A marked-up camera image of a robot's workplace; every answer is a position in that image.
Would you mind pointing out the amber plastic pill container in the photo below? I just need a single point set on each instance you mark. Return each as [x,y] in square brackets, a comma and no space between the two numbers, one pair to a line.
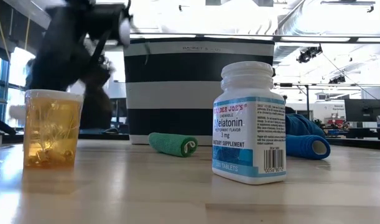
[53,124]

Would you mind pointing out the green bandage roll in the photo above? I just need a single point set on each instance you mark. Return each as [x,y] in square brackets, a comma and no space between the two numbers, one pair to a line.
[171,144]

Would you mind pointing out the white melatonin tablet bottle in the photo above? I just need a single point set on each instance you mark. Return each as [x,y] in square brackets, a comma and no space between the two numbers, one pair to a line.
[248,130]

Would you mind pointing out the blue bandage roll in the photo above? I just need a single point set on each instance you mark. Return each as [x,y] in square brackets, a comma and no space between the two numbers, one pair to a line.
[301,147]

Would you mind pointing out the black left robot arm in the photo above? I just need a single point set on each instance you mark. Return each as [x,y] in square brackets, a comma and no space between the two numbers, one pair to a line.
[62,56]

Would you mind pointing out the navy white striped fabric basket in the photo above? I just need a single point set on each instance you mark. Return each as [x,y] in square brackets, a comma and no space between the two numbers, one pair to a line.
[177,93]

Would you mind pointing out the black computer monitor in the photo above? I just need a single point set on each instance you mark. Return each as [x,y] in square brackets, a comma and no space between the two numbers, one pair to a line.
[364,110]

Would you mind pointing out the black diagonal frame strut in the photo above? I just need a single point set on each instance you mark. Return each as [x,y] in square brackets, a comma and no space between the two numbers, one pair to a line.
[3,125]

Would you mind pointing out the black thin post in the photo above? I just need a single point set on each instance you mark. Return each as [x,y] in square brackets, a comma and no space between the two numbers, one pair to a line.
[307,102]

